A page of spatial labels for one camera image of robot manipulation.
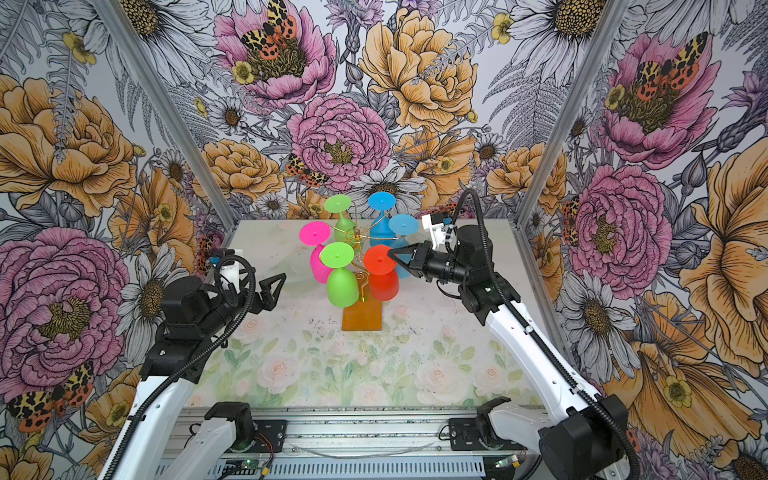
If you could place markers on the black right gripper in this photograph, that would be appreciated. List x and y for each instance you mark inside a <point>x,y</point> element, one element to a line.
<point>419,260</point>

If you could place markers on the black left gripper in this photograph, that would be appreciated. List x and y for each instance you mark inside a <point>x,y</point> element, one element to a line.
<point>269,299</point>

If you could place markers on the light blue wine glass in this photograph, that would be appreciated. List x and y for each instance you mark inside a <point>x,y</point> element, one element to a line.
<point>402,226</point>

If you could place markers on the red wine glass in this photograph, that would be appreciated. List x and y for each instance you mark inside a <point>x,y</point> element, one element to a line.
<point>383,278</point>

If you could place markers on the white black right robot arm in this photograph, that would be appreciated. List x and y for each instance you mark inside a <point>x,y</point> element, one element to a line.
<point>580,433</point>

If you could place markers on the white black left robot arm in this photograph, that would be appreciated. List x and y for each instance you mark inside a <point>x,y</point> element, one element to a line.
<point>199,319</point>

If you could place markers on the back blue wine glass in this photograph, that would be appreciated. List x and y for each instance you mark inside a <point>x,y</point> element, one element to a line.
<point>380,232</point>

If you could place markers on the front green wine glass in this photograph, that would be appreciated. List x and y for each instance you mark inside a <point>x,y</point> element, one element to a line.
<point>342,286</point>

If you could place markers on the green wine glass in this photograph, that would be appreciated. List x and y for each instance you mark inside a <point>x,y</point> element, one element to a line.
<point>343,230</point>
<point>342,286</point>

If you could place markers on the wooden rack base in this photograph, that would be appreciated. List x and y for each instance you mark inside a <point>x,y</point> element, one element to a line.
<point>366,314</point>

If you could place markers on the back green wine glass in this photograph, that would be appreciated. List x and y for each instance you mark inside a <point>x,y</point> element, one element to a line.
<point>343,230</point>

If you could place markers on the pink wine glass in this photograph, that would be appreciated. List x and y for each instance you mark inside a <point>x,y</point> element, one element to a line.
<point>315,235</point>

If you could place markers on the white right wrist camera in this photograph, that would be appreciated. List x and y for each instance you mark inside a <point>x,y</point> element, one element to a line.
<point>442,231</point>

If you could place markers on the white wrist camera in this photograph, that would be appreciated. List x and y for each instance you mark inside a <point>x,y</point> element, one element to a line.
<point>442,231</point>
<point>225,274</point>

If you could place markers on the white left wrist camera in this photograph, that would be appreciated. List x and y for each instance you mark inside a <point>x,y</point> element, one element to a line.
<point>225,274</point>

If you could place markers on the gold wire glass rack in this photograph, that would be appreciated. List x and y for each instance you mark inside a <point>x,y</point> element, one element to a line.
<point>361,244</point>

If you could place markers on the left aluminium corner post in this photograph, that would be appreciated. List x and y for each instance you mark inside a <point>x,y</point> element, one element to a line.
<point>138,59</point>

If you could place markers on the aluminium corner post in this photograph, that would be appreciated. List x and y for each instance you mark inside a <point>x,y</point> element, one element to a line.
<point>599,48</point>
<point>138,59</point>

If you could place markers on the right aluminium corner post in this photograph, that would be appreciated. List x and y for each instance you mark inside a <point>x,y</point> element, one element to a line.
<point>599,48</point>

